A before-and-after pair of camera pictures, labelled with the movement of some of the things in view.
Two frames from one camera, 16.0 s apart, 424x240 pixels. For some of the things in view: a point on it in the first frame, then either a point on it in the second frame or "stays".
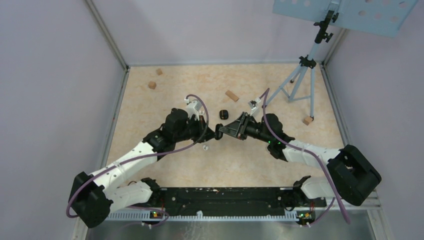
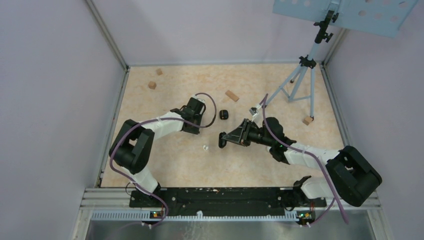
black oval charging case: (218, 134) to (222, 142)
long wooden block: (232, 95) stays
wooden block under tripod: (307, 120) stays
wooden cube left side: (152, 85) stays
